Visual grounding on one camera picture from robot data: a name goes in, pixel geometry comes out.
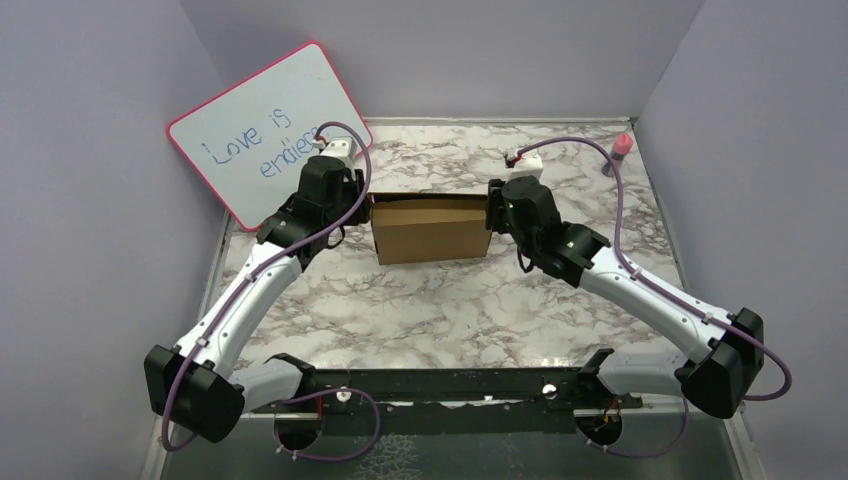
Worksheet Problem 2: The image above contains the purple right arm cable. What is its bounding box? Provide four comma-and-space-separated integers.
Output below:
503, 137, 794, 460

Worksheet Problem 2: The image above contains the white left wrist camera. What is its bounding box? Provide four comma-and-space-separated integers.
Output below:
312, 136, 358, 169

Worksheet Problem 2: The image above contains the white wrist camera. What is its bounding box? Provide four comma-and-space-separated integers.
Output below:
312, 136, 358, 169
507, 151, 544, 181

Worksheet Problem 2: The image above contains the pink framed whiteboard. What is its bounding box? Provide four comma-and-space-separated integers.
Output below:
166, 43, 373, 230

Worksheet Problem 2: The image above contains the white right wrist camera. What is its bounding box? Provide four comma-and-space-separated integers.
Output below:
507, 151, 544, 181

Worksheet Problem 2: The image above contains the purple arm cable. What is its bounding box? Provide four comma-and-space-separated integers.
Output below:
503, 137, 794, 460
160, 121, 382, 463

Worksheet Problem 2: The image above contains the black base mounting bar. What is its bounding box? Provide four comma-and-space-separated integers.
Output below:
258, 367, 642, 436

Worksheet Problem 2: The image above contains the pink capped marker bottle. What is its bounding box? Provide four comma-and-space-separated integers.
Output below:
601, 133, 634, 178

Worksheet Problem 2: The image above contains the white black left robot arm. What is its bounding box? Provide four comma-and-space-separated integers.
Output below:
144, 155, 372, 452

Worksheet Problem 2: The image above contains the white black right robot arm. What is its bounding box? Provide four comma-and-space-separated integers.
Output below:
486, 176, 764, 419

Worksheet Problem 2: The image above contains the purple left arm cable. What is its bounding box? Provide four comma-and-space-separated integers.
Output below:
160, 121, 382, 463

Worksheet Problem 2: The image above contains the brown cardboard box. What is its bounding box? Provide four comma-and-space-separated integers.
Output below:
370, 192, 491, 266

